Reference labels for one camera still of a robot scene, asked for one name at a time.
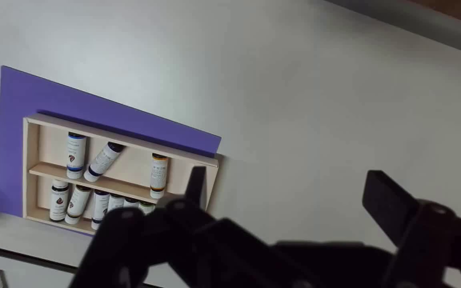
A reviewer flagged tilted white bottle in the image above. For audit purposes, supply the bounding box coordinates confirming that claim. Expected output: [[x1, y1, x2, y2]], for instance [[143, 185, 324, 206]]
[[84, 142, 126, 182]]

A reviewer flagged purple mat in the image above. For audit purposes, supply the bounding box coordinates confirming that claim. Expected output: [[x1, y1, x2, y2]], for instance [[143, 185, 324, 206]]
[[0, 65, 222, 216]]

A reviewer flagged white bottle blue cap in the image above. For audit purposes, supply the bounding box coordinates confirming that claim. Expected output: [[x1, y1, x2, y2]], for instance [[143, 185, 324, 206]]
[[66, 132, 89, 179]]

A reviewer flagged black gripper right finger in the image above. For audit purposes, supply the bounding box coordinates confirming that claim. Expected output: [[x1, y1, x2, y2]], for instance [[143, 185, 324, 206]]
[[362, 169, 461, 288]]

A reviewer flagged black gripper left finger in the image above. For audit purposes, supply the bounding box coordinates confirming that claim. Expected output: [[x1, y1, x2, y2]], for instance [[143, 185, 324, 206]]
[[70, 164, 228, 288]]

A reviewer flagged white bottle row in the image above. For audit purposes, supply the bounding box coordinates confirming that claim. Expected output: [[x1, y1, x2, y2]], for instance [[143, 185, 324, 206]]
[[92, 190, 110, 230], [108, 193, 126, 211], [50, 179, 71, 222], [66, 185, 92, 225]]

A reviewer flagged wooden tray with compartments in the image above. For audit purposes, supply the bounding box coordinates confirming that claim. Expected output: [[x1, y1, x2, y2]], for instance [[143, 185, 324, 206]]
[[23, 113, 220, 233]]

